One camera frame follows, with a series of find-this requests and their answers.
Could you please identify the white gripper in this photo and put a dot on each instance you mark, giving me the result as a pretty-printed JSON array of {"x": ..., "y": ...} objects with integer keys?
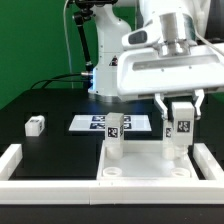
[{"x": 166, "y": 58}]

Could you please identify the white square table top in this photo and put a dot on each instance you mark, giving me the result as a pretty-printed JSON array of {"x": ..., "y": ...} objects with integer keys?
[{"x": 143, "y": 160}]

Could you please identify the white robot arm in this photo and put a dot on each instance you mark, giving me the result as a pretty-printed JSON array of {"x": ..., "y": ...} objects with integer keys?
[{"x": 111, "y": 30}]

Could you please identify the white U-shaped obstacle fence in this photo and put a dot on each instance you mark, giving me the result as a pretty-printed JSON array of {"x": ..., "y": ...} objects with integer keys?
[{"x": 208, "y": 189}]

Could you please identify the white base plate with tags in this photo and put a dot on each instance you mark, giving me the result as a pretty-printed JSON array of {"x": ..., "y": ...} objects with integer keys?
[{"x": 97, "y": 123}]

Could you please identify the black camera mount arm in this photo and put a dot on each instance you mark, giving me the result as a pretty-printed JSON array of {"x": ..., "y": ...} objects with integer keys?
[{"x": 85, "y": 14}]

